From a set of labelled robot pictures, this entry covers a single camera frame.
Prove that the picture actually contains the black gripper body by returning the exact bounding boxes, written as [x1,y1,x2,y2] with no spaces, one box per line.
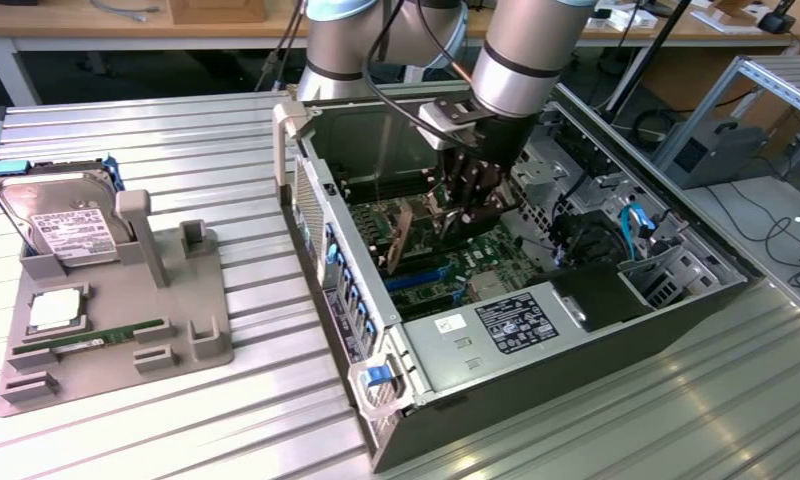
[470,110,543,174]

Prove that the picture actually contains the green graphics card black fan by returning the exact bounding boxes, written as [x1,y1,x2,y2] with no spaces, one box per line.
[357,194,509,275]

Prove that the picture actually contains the perforated silver drive cage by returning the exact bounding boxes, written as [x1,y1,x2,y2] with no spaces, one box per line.
[506,130,579,229]

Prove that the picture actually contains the green motherboard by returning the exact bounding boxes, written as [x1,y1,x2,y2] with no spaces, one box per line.
[346,172,549,321]

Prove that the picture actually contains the silver chipset heatsink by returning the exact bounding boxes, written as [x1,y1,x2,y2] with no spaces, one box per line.
[470,272,509,296]

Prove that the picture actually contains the blue expansion slot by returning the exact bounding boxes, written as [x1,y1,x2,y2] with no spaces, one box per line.
[383,269,446,292]

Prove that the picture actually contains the black tripod pole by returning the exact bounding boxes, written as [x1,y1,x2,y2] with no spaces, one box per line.
[603,0,696,114]

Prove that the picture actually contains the grey power supply unit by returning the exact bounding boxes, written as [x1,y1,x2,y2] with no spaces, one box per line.
[399,282,589,394]

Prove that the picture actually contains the white black electronics box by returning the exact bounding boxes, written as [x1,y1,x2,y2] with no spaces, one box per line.
[593,7,659,30]

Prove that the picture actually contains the grey box appliance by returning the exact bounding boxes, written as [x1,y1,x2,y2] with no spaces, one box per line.
[663,119,766,190]

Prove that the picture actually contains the silver disk bay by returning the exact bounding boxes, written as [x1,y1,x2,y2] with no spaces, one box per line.
[617,244,733,310]

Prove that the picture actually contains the open black PC case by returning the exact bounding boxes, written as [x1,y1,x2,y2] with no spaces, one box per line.
[271,82,769,474]

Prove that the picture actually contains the flat cardboard box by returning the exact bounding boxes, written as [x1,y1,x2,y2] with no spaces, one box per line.
[690,0,766,35]

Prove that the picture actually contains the black desk device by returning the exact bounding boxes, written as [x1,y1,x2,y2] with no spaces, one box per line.
[757,0,800,35]

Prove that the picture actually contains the grey parts rack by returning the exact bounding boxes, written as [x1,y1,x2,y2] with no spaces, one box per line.
[0,188,236,419]

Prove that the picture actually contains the silver hard disk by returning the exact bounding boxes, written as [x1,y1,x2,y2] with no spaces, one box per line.
[0,167,139,269]

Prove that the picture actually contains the green RAM stick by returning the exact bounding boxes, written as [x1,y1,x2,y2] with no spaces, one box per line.
[14,319,166,354]

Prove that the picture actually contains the silver CPU chip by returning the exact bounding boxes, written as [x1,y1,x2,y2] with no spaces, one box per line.
[26,289,88,334]

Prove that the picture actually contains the blue disk carrier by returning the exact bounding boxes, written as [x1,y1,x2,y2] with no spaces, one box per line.
[0,153,123,211]

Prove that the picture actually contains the wooden desk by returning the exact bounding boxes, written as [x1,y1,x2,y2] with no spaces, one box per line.
[0,0,800,106]

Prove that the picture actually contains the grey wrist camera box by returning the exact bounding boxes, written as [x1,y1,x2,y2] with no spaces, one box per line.
[418,97,497,150]

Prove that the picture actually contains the black wire bundle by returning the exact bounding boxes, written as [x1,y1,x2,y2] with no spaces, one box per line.
[547,208,627,266]

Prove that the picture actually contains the blue data wire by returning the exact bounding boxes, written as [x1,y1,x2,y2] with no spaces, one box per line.
[618,197,655,261]

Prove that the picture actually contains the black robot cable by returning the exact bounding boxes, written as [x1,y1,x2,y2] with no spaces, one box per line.
[363,0,473,146]

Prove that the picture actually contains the black plastic duct cover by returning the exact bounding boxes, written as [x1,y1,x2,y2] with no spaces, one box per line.
[526,262,655,334]

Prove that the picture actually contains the aluminium profile frame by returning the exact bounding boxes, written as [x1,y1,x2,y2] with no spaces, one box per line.
[650,53,800,176]

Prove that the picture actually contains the grey network cable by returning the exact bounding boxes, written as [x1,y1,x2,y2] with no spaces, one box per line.
[91,0,166,22]

